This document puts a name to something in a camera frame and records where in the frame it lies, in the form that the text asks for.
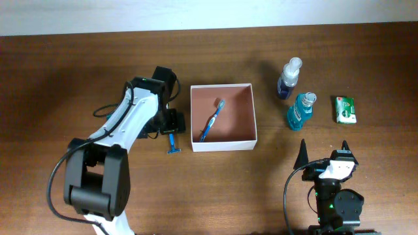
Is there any blue disposable razor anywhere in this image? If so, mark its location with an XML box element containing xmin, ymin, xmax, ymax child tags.
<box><xmin>167</xmin><ymin>133</ymin><xmax>181</xmax><ymax>154</ymax></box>

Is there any blue toothbrush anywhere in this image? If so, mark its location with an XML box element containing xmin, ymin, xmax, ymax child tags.
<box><xmin>199</xmin><ymin>99</ymin><xmax>225</xmax><ymax>142</ymax></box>

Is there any blue Listerine mouthwash bottle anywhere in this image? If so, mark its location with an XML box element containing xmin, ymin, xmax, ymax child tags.
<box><xmin>287</xmin><ymin>92</ymin><xmax>317</xmax><ymax>131</ymax></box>

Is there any clear pump bottle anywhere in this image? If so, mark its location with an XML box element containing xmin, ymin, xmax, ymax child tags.
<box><xmin>278</xmin><ymin>57</ymin><xmax>302</xmax><ymax>100</ymax></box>

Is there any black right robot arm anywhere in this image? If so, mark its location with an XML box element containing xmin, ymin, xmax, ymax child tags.
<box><xmin>293</xmin><ymin>140</ymin><xmax>378</xmax><ymax>234</ymax></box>

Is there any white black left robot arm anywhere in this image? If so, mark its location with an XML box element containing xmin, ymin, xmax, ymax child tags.
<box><xmin>63</xmin><ymin>67</ymin><xmax>185</xmax><ymax>234</ymax></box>

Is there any green Dettol soap bar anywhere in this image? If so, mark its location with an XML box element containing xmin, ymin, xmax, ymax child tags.
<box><xmin>335</xmin><ymin>97</ymin><xmax>357</xmax><ymax>124</ymax></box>

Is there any white box, pink interior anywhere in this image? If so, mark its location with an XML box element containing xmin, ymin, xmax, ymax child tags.
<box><xmin>190</xmin><ymin>84</ymin><xmax>257</xmax><ymax>152</ymax></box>

